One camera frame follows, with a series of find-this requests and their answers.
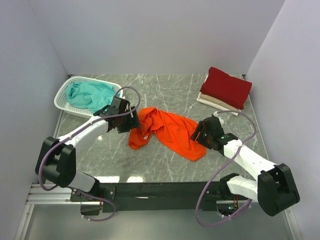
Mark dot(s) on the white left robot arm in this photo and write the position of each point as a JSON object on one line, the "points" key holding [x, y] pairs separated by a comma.
{"points": [[57, 160]]}

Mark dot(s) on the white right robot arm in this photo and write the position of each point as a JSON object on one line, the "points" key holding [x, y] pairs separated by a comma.
{"points": [[273, 185]]}

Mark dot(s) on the orange t shirt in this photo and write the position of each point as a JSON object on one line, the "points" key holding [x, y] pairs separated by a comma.
{"points": [[172, 130]]}

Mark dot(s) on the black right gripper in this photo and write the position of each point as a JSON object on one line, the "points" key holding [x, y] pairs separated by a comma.
{"points": [[196, 132]]}

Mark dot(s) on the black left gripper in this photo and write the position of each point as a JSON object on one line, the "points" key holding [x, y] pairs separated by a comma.
{"points": [[134, 122]]}

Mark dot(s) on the folded dark red t shirt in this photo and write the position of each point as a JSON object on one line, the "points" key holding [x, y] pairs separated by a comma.
{"points": [[231, 90]]}

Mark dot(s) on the white plastic laundry basket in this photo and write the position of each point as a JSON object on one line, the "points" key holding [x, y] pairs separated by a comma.
{"points": [[60, 100]]}

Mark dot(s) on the teal t shirt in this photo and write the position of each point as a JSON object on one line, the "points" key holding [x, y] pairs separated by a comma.
{"points": [[91, 95]]}

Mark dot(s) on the folded beige t shirt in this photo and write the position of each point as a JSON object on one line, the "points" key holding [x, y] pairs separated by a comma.
{"points": [[216, 101]]}

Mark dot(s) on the aluminium frame rail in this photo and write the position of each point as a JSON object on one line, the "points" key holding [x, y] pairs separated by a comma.
{"points": [[57, 196]]}

